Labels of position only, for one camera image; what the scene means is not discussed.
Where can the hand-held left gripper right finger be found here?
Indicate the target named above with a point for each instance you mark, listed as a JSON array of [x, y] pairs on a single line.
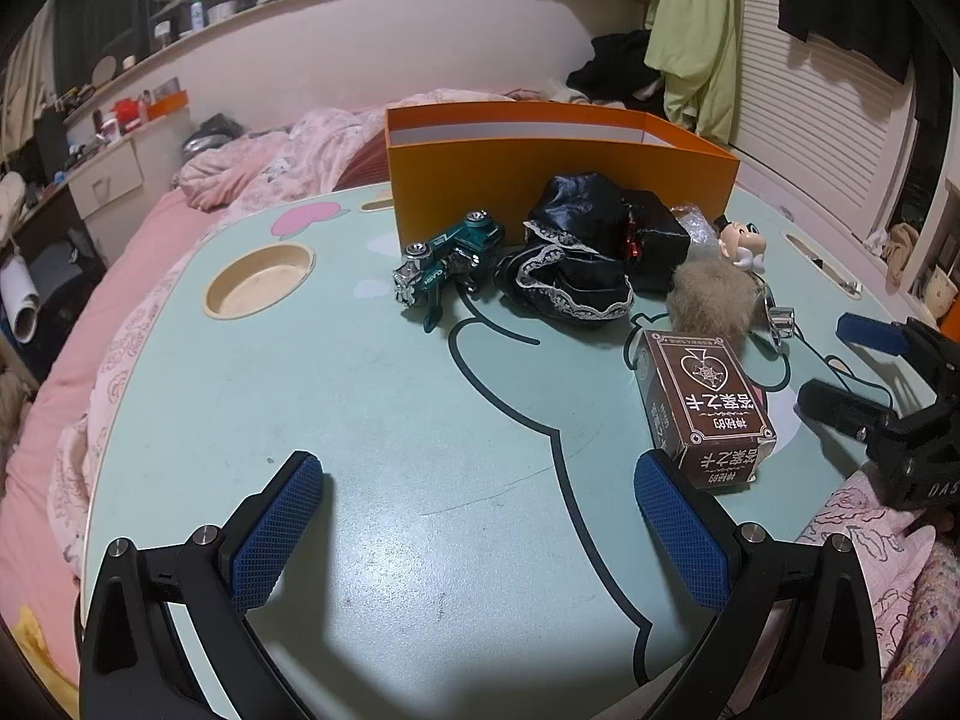
[[682, 532]]

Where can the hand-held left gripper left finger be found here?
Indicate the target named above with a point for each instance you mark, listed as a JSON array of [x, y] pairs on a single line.
[[277, 532]]

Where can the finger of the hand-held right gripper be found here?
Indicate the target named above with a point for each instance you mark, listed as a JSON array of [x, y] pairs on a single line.
[[840, 405], [870, 334]]

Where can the brown printed card box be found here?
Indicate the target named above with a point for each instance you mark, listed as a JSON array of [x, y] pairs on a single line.
[[697, 405]]

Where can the brown fur pom-pom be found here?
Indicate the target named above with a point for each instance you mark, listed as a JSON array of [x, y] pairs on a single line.
[[709, 296]]

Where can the clear plastic wrap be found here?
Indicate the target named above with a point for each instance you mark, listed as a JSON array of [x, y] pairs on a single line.
[[694, 229]]

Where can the small black box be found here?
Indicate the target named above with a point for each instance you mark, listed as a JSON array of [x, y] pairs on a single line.
[[660, 247]]

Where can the black lace-trimmed cloth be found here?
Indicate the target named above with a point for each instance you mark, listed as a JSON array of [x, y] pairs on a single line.
[[570, 270]]

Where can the green toy car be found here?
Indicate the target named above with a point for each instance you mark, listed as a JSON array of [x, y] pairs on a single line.
[[450, 255]]

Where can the orange cardboard box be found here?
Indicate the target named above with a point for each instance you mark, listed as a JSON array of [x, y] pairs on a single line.
[[465, 187]]

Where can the red container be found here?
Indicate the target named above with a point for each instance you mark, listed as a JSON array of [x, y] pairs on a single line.
[[129, 112]]

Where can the silver metal clasp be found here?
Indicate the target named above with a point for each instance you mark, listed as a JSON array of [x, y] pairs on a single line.
[[780, 322]]

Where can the pale pink rose quilt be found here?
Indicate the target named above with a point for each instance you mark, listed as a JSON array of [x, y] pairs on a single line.
[[862, 540]]

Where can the white louvered closet door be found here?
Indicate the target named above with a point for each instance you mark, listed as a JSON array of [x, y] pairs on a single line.
[[825, 135]]

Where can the pink bed sheet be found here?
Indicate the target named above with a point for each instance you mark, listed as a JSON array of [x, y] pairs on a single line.
[[112, 277]]

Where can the black hanging garment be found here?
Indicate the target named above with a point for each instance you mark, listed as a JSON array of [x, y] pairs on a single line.
[[840, 0]]

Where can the light green cloth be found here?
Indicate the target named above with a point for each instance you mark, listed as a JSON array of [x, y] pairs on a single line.
[[690, 37]]

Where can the white rolled paper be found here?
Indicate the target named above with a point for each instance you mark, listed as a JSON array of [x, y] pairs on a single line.
[[19, 292]]

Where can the black clothes pile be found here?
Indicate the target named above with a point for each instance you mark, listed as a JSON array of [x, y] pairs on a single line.
[[615, 67]]

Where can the pink floral blanket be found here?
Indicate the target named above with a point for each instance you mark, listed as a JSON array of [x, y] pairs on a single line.
[[247, 165]]

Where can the red-brown ribbed cushion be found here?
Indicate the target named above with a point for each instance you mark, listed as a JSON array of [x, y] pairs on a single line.
[[371, 161]]

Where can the white bedside drawer unit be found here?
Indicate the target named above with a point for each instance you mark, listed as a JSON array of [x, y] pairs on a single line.
[[105, 176]]

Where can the dark wooden desk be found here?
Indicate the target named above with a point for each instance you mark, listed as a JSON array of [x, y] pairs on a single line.
[[45, 210]]

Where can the grey black bag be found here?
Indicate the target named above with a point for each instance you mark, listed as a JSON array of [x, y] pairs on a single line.
[[214, 131]]

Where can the white cloth bag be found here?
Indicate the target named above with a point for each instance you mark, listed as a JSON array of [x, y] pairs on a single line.
[[9, 195]]

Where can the small orange box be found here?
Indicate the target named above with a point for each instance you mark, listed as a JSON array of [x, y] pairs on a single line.
[[169, 105]]

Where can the black rectangular device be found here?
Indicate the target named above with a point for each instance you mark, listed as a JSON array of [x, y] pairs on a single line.
[[49, 139]]

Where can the round beige disc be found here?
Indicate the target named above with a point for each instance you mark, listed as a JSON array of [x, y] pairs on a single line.
[[103, 69]]

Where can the beige curtain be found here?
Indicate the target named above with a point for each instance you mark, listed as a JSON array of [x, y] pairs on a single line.
[[19, 90]]

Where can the tall white bottle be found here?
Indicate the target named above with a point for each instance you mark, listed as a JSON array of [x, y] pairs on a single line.
[[197, 15]]

